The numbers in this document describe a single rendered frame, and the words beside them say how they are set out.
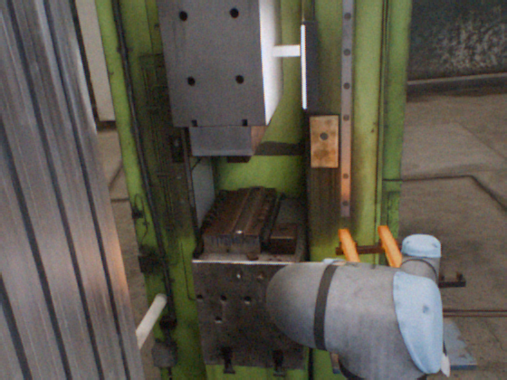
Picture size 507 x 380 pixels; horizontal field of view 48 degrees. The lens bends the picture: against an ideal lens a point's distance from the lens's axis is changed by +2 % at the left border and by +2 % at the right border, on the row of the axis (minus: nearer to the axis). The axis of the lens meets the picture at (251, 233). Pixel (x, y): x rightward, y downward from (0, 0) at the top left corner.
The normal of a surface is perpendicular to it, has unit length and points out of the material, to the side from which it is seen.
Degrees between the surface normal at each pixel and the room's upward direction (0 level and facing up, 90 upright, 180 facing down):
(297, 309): 68
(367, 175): 90
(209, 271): 90
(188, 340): 90
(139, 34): 90
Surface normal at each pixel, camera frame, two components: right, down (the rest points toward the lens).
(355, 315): -0.36, -0.10
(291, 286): -0.66, -0.47
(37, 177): 0.97, 0.05
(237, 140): -0.18, 0.44
